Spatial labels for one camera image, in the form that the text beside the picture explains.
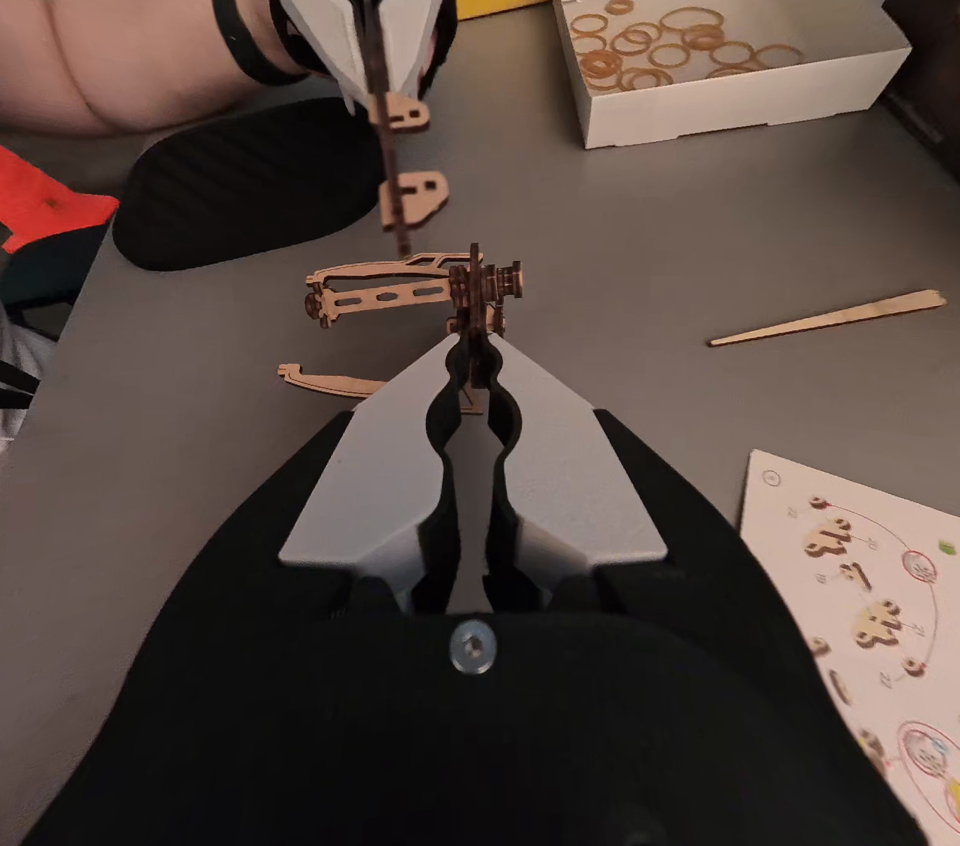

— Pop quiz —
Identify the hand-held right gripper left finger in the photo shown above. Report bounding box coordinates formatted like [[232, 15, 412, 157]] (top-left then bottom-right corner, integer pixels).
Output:
[[277, 332, 474, 615]]

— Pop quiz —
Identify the pile of rubber bands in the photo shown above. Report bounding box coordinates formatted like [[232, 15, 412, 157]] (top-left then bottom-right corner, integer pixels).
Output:
[[567, 0, 805, 95]]

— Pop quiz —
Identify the orange cloth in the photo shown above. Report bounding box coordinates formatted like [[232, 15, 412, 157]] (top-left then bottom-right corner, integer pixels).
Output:
[[0, 145, 121, 255]]

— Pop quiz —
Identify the white cardboard box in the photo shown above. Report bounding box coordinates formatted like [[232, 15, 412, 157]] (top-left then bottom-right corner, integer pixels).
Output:
[[552, 0, 914, 150]]

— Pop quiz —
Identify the wooden strip with two tabs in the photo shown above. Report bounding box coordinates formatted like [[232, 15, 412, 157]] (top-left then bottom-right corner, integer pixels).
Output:
[[346, 0, 451, 260]]

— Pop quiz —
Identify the thin wooden stick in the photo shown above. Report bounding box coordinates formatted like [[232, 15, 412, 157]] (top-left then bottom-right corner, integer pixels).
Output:
[[707, 289, 948, 347]]

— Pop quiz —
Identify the curved flat wooden part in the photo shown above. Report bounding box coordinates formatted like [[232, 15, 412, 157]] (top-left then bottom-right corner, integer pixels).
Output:
[[277, 361, 487, 417]]

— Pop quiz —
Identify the printed instruction sheet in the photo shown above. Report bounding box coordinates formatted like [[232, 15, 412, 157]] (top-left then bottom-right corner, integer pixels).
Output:
[[738, 449, 960, 846]]

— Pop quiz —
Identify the wooden model frame with wheels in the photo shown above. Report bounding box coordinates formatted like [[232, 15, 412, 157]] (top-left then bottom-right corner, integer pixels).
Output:
[[304, 242, 525, 390]]

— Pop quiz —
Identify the person's left hand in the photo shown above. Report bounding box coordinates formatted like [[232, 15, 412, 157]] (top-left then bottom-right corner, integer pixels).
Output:
[[60, 0, 318, 133]]

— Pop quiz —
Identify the person's left forearm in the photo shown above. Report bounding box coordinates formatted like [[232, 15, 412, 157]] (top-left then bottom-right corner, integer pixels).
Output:
[[0, 0, 90, 136]]

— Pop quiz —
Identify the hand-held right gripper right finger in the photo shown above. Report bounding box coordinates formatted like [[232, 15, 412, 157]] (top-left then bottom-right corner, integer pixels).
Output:
[[478, 332, 670, 615]]

